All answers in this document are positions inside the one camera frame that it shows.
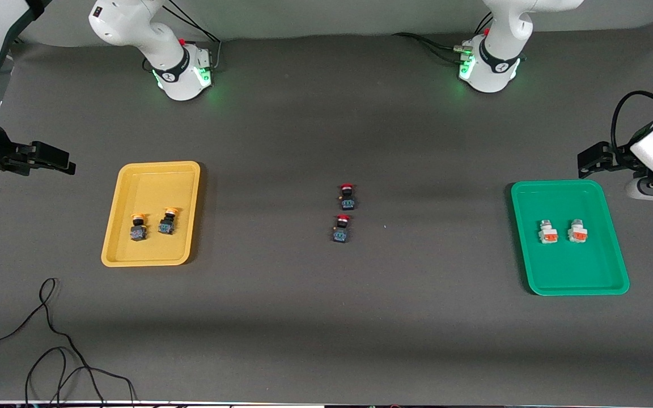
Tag yellow push button switch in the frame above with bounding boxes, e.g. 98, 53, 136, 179
130, 212, 149, 242
158, 207, 181, 235

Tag yellow plastic tray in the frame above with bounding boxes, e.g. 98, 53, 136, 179
101, 161, 201, 267

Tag green plastic tray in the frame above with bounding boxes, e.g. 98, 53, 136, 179
511, 180, 630, 296

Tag dark grey table mat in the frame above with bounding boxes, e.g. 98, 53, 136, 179
0, 23, 653, 406

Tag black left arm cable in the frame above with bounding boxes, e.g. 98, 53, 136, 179
610, 91, 653, 149

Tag thin black loose cable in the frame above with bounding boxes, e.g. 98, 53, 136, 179
0, 278, 137, 406

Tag black right arm base cables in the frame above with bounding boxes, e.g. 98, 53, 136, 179
175, 3, 222, 71

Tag black arm base cables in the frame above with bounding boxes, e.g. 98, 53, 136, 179
392, 11, 494, 63
175, 3, 222, 71

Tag black left arm base cables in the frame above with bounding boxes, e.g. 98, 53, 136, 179
392, 11, 494, 63

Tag red push button switch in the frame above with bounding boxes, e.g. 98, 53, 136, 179
338, 182, 357, 211
332, 214, 351, 244

